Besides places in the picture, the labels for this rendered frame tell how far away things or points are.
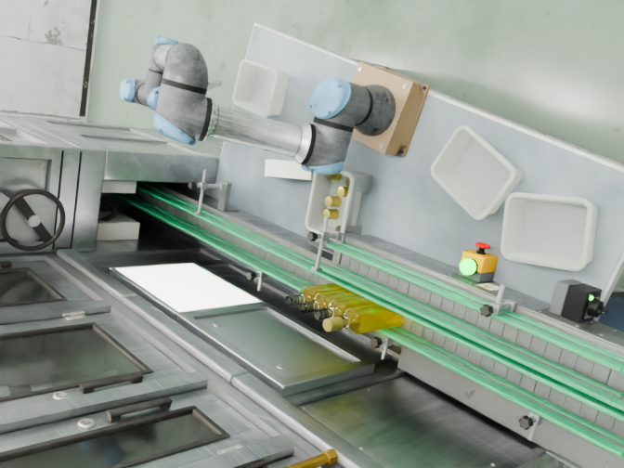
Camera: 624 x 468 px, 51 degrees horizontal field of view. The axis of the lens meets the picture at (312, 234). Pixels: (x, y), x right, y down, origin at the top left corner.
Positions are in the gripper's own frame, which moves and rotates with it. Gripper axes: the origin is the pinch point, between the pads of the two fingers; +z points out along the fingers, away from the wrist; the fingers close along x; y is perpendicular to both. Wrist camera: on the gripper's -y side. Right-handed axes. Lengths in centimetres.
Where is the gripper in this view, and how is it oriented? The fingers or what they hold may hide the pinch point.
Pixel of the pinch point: (218, 103)
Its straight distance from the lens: 238.5
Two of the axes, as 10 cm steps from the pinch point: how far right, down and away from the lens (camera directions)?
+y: -6.5, -3.8, 6.6
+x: -2.5, 9.2, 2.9
